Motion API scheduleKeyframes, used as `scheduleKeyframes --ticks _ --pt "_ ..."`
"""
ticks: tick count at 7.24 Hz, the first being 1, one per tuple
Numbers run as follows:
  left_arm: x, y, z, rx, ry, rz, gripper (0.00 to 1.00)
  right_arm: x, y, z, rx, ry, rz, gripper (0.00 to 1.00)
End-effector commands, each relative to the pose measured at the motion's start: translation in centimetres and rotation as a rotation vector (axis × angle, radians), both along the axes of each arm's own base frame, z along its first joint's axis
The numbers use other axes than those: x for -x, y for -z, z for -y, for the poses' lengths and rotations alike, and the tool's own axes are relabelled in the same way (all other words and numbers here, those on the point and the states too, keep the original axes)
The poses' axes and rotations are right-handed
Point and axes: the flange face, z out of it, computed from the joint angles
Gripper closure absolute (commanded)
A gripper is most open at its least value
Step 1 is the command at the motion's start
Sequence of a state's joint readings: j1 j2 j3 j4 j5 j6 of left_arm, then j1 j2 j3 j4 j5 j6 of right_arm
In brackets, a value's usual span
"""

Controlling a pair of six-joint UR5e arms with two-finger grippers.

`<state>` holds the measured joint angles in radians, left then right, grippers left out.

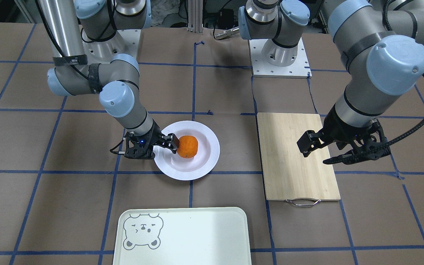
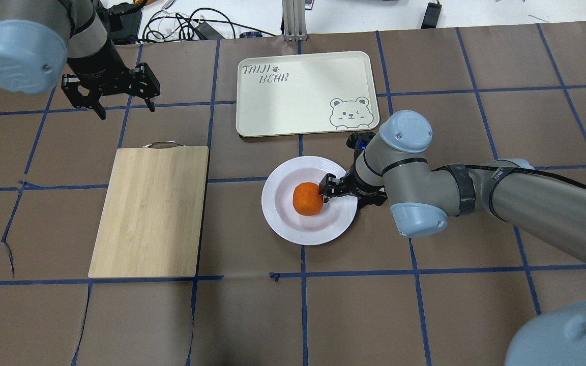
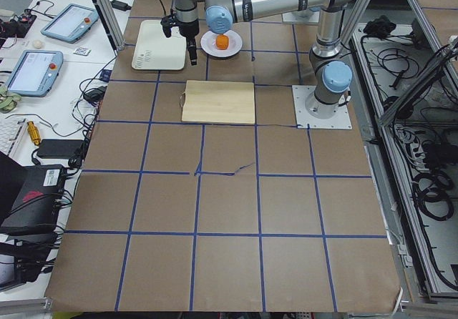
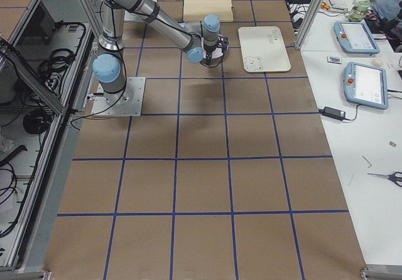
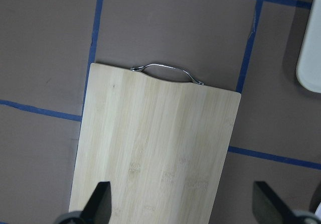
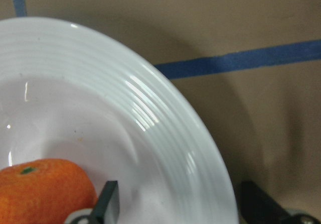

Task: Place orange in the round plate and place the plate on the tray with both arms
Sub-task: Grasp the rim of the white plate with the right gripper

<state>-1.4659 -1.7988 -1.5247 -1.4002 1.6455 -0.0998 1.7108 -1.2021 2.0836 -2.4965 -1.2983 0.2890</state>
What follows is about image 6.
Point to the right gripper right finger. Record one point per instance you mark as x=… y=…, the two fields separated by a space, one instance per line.
x=256 y=206

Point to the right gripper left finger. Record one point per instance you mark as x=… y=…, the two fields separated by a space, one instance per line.
x=106 y=209

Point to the orange mandarin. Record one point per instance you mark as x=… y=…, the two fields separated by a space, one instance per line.
x=44 y=191

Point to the white ceramic plate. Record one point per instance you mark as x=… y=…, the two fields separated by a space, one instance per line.
x=73 y=93

